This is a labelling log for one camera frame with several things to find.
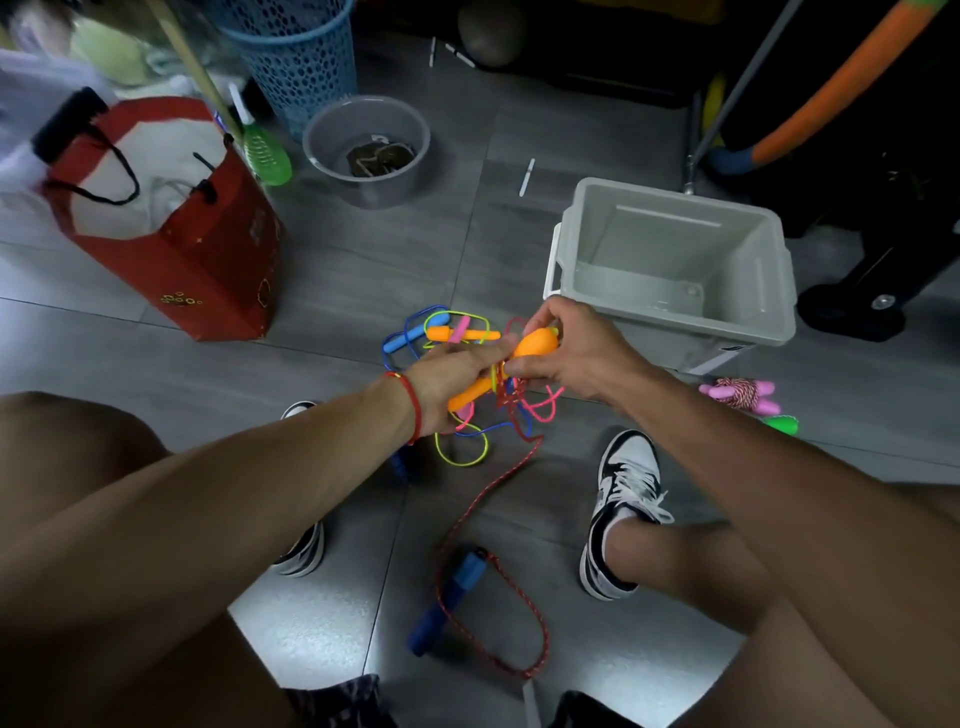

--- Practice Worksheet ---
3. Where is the person's left hand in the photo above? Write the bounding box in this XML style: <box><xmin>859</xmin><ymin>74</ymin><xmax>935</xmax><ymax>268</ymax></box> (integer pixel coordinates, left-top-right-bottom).
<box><xmin>404</xmin><ymin>333</ymin><xmax>523</xmax><ymax>438</ymax></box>

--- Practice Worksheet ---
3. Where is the person's right hand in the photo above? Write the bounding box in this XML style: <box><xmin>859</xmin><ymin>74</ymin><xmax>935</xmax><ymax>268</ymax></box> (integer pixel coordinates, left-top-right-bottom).
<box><xmin>503</xmin><ymin>294</ymin><xmax>654</xmax><ymax>406</ymax></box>

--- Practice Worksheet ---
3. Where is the pile of jump ropes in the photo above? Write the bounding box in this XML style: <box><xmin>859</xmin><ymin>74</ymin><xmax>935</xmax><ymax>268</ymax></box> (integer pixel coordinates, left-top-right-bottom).
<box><xmin>380</xmin><ymin>303</ymin><xmax>565</xmax><ymax>468</ymax></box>

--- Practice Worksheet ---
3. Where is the orange handle jump rope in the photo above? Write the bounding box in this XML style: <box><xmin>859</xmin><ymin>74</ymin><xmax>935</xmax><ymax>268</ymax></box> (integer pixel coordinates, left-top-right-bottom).
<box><xmin>423</xmin><ymin>309</ymin><xmax>562</xmax><ymax>468</ymax></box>

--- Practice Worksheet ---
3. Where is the grey plastic storage bin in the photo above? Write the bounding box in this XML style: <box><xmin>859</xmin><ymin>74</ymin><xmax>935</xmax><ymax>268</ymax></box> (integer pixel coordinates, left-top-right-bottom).
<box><xmin>543</xmin><ymin>177</ymin><xmax>799</xmax><ymax>376</ymax></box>

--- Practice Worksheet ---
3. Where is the wound pink-handled rope bundle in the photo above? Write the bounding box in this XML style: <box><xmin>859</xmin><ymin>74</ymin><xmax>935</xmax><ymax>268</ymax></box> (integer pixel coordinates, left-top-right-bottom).
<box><xmin>697</xmin><ymin>377</ymin><xmax>783</xmax><ymax>418</ymax></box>

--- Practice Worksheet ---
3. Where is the blue foam handle skipping rope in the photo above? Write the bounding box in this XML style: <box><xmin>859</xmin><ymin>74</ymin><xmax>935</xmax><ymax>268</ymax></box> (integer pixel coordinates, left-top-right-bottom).
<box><xmin>388</xmin><ymin>367</ymin><xmax>553</xmax><ymax>682</ymax></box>

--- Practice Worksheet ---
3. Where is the person's right forearm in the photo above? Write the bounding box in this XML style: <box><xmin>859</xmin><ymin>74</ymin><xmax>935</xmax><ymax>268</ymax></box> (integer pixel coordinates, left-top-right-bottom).
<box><xmin>622</xmin><ymin>367</ymin><xmax>960</xmax><ymax>728</ymax></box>

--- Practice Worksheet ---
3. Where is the person's left forearm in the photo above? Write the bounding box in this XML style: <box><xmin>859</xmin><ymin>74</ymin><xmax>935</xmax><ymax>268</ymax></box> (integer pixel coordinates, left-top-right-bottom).
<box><xmin>0</xmin><ymin>374</ymin><xmax>421</xmax><ymax>646</ymax></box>

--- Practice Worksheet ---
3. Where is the person's right shoe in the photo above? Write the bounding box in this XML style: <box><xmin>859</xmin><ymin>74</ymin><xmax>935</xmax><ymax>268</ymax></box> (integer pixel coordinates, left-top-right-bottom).
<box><xmin>578</xmin><ymin>428</ymin><xmax>675</xmax><ymax>603</ymax></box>

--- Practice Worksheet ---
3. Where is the person's shoe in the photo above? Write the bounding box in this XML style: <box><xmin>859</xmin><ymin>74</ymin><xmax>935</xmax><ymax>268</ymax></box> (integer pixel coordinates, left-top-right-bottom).
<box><xmin>578</xmin><ymin>428</ymin><xmax>675</xmax><ymax>603</ymax></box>
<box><xmin>269</xmin><ymin>399</ymin><xmax>328</xmax><ymax>579</ymax></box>

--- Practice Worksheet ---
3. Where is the person's left shoe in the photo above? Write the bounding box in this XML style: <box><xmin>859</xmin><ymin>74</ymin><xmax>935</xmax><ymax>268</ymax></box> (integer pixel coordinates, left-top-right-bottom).
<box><xmin>269</xmin><ymin>399</ymin><xmax>328</xmax><ymax>579</ymax></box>

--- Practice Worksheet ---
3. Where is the person's right leg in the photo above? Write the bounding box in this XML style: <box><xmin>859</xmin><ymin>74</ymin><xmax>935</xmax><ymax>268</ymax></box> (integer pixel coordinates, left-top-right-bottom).
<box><xmin>603</xmin><ymin>483</ymin><xmax>960</xmax><ymax>728</ymax></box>

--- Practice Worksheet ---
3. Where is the person's leg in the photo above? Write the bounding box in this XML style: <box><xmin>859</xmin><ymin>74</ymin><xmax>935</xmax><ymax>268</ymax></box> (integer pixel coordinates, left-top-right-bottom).
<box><xmin>603</xmin><ymin>483</ymin><xmax>960</xmax><ymax>728</ymax></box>
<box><xmin>0</xmin><ymin>389</ymin><xmax>324</xmax><ymax>728</ymax></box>

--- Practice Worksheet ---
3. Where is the person's left leg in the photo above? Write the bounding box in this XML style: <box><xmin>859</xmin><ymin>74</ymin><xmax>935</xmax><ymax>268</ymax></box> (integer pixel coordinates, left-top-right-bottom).
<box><xmin>0</xmin><ymin>389</ymin><xmax>324</xmax><ymax>728</ymax></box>

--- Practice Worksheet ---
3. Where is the red paper bag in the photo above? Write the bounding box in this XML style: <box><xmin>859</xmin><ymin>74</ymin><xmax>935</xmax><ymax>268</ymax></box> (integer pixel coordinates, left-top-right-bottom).
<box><xmin>41</xmin><ymin>95</ymin><xmax>285</xmax><ymax>344</ymax></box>

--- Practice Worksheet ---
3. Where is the grey plastic basin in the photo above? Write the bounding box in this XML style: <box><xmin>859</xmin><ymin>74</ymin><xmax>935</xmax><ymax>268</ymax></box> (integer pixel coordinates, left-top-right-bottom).
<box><xmin>302</xmin><ymin>95</ymin><xmax>433</xmax><ymax>210</ymax></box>

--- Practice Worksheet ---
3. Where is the green spray bottle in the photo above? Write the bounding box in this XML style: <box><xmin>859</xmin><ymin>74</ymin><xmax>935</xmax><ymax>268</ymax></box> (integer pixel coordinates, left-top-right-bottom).
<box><xmin>227</xmin><ymin>82</ymin><xmax>294</xmax><ymax>187</ymax></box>

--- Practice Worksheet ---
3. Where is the black weight machine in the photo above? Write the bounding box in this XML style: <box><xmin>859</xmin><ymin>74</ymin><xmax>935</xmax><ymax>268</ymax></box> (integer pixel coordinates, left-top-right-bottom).
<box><xmin>719</xmin><ymin>0</ymin><xmax>960</xmax><ymax>344</ymax></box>

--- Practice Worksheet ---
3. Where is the blue mesh wastebasket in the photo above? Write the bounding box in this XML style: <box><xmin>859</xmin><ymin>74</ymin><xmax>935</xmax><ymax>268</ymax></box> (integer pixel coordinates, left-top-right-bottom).
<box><xmin>206</xmin><ymin>0</ymin><xmax>360</xmax><ymax>144</ymax></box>

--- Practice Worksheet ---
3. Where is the brown ball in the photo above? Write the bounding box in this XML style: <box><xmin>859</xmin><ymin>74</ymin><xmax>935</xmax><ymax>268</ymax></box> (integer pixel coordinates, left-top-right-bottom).
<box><xmin>457</xmin><ymin>0</ymin><xmax>526</xmax><ymax>69</ymax></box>

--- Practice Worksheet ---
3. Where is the yellow flat board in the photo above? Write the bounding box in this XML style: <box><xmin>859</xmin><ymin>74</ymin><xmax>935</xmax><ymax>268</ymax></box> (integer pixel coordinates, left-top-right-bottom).
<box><xmin>577</xmin><ymin>0</ymin><xmax>725</xmax><ymax>24</ymax></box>

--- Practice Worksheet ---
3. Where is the multicoloured hula hoop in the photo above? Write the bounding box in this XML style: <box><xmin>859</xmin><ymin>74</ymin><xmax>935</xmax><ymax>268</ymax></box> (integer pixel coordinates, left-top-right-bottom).
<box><xmin>708</xmin><ymin>0</ymin><xmax>950</xmax><ymax>178</ymax></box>

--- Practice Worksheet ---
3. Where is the white oval side table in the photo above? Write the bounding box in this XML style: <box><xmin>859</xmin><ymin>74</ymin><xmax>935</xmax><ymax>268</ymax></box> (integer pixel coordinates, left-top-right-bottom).
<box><xmin>146</xmin><ymin>0</ymin><xmax>249</xmax><ymax>144</ymax></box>

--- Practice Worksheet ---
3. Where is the black rectangular pad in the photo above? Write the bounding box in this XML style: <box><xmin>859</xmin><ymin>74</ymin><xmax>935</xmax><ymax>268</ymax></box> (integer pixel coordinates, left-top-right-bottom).
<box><xmin>31</xmin><ymin>86</ymin><xmax>110</xmax><ymax>166</ymax></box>

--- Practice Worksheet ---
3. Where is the clear plastic bag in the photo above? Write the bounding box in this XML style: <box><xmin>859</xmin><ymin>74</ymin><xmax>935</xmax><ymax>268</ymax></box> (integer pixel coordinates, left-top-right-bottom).
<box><xmin>7</xmin><ymin>0</ymin><xmax>249</xmax><ymax>99</ymax></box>

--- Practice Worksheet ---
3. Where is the red string bracelet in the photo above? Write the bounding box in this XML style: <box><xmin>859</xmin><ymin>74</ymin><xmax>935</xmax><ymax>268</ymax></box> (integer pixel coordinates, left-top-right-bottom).
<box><xmin>384</xmin><ymin>371</ymin><xmax>424</xmax><ymax>447</ymax></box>

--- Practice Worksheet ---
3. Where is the brown tangled strap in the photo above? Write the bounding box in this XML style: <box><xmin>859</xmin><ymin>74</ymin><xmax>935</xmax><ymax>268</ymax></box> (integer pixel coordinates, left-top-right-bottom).
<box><xmin>344</xmin><ymin>136</ymin><xmax>418</xmax><ymax>179</ymax></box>

